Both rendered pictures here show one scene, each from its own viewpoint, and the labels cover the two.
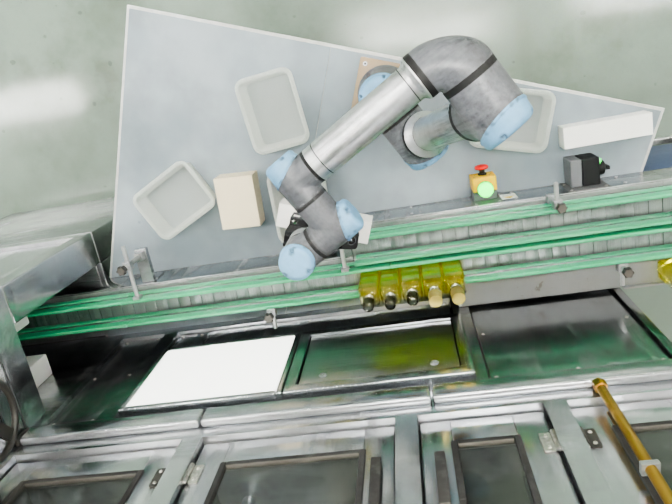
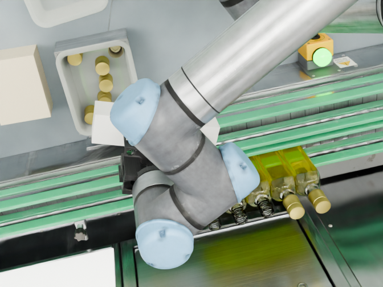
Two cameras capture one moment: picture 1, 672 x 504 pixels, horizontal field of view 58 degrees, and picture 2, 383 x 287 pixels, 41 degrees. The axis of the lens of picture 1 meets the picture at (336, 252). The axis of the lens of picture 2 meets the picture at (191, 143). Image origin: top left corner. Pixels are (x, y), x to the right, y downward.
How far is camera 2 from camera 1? 0.70 m
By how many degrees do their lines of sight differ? 18
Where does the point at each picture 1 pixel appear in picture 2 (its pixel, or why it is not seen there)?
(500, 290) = (333, 165)
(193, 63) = not seen: outside the picture
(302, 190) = (176, 146)
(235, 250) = (17, 142)
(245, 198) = (27, 85)
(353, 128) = (263, 48)
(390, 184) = not seen: hidden behind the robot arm
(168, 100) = not seen: outside the picture
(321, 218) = (205, 183)
